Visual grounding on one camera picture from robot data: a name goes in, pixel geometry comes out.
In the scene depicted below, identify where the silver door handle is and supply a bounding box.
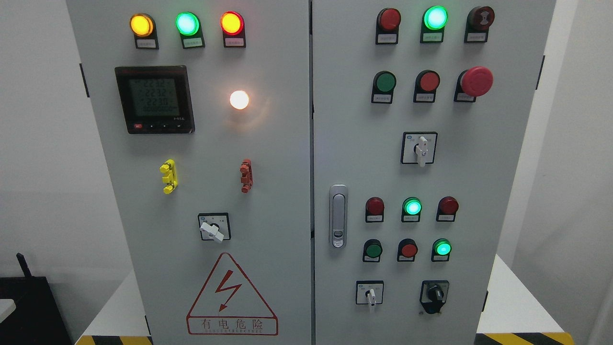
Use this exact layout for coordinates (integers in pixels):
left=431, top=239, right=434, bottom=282
left=329, top=184, right=348, bottom=248

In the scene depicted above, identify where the grey left cabinet door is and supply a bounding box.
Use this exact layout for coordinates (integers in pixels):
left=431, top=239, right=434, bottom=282
left=67, top=0, right=311, bottom=345

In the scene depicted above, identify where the grey cabinet door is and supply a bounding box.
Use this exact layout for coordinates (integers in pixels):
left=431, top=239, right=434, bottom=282
left=67, top=0, right=311, bottom=345
left=312, top=0, right=556, bottom=345

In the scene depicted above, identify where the grey right cabinet door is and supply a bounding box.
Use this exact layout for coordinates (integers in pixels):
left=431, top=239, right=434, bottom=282
left=312, top=0, right=556, bottom=345

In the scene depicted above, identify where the red toggle clamp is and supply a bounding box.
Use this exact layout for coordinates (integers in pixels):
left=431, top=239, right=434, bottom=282
left=239, top=159, right=253, bottom=194

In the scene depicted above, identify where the dark red indicator middle left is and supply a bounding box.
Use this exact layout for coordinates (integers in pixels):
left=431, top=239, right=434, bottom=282
left=365, top=197, right=385, bottom=223

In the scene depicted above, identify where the dark red indicator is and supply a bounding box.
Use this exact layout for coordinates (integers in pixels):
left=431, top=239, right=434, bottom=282
left=375, top=7, right=401, bottom=45
left=436, top=196, right=459, bottom=221
left=365, top=197, right=385, bottom=223

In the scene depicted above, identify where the white lit indicator light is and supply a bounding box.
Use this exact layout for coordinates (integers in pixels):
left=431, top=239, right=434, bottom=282
left=228, top=90, right=250, bottom=110

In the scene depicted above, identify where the green lit indicator middle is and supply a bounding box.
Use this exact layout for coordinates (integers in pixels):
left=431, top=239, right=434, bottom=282
left=401, top=196, right=422, bottom=222

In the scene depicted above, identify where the green lit indicator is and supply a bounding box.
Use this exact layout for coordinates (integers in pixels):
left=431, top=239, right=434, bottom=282
left=420, top=6, right=447, bottom=44
left=401, top=196, right=422, bottom=222

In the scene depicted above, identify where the green push button upper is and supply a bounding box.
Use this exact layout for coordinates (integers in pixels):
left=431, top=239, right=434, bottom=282
left=371, top=70, right=397, bottom=104

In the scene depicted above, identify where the red push button lower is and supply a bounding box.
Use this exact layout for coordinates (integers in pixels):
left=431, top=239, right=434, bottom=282
left=397, top=239, right=418, bottom=262

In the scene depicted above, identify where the red push button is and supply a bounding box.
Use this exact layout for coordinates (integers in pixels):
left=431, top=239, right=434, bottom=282
left=413, top=69, right=440, bottom=103
left=397, top=239, right=418, bottom=262

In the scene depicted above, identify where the yellow toggle clamp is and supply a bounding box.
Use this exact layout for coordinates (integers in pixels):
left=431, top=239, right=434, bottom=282
left=159, top=159, right=178, bottom=195

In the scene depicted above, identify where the dark red indicator middle right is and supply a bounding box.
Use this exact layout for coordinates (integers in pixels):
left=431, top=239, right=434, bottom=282
left=436, top=196, right=459, bottom=221

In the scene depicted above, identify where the red push button upper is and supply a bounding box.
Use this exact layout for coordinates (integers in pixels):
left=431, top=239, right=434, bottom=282
left=413, top=69, right=440, bottom=103

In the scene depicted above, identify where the red electrical warning sticker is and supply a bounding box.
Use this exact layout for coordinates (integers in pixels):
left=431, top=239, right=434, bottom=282
left=186, top=253, right=278, bottom=336

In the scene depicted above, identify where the green lit push button lower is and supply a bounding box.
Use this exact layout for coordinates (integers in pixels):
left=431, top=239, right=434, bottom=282
left=431, top=238, right=453, bottom=262

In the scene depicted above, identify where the red lit indicator light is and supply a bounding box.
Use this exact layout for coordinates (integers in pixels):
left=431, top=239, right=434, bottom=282
left=220, top=11, right=247, bottom=48

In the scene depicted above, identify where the black digital power meter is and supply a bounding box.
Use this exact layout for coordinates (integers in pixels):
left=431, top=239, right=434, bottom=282
left=114, top=65, right=195, bottom=135

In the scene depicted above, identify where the dark red indicator top right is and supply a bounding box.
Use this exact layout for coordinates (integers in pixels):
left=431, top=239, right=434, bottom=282
left=375, top=7, right=401, bottom=45

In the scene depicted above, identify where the green indicator light top left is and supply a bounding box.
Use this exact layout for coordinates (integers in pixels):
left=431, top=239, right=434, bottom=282
left=175, top=11, right=205, bottom=49

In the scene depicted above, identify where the red emergency stop button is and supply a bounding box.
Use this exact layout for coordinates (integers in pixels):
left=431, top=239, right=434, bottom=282
left=454, top=66, right=493, bottom=103

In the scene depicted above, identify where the green lit indicator top right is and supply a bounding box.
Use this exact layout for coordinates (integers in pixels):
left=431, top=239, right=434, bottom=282
left=420, top=6, right=447, bottom=44

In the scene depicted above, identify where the yellow indicator light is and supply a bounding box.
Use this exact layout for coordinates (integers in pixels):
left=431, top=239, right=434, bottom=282
left=130, top=13, right=159, bottom=49

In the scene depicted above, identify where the dark red buzzer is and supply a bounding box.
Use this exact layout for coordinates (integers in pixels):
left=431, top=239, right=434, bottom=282
left=464, top=6, right=495, bottom=43

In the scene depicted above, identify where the black box at left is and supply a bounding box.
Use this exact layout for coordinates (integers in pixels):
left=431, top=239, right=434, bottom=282
left=0, top=253, right=71, bottom=345

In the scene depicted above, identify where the white rotary switch left door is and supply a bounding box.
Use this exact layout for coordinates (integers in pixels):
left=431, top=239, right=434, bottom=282
left=197, top=212, right=232, bottom=243

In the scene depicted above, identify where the white rotary switch upper right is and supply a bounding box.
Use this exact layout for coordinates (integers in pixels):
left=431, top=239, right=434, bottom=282
left=400, top=132, right=438, bottom=167

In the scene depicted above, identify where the white rotary switch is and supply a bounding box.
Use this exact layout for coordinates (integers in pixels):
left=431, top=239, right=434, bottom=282
left=400, top=132, right=438, bottom=167
left=355, top=280, right=385, bottom=313

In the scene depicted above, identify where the white rotary switch lower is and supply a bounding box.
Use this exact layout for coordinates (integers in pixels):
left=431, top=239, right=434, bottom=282
left=355, top=280, right=385, bottom=313

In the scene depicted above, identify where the black selector knob switch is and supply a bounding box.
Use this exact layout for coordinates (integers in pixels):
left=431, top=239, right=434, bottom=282
left=420, top=280, right=450, bottom=314

